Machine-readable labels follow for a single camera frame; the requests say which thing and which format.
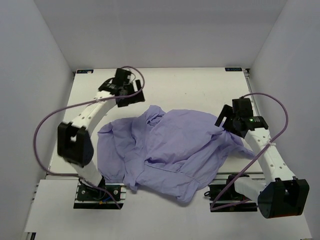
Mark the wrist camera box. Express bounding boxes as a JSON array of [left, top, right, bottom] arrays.
[[232, 97, 254, 118], [112, 68, 132, 86]]

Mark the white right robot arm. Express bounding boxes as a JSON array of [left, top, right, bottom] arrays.
[[210, 99, 310, 219]]

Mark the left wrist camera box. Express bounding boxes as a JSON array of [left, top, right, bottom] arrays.
[[112, 68, 132, 86]]

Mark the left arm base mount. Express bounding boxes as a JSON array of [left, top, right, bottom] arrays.
[[73, 180, 127, 210]]

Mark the lilac zip jacket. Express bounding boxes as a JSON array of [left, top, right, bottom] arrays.
[[97, 105, 254, 204]]

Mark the aluminium table front rail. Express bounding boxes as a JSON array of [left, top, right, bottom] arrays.
[[46, 171, 283, 182]]

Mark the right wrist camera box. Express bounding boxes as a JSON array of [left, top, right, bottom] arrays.
[[232, 97, 254, 118]]

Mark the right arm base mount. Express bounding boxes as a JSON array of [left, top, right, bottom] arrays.
[[203, 174, 258, 213]]

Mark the white front cover board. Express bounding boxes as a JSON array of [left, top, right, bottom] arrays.
[[25, 180, 311, 240]]

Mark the dark left corner label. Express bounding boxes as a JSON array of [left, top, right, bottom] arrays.
[[76, 69, 94, 74]]

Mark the dark table corner label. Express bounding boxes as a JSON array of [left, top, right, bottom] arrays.
[[224, 67, 243, 72]]

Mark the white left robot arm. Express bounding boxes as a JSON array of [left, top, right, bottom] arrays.
[[57, 79, 145, 200]]

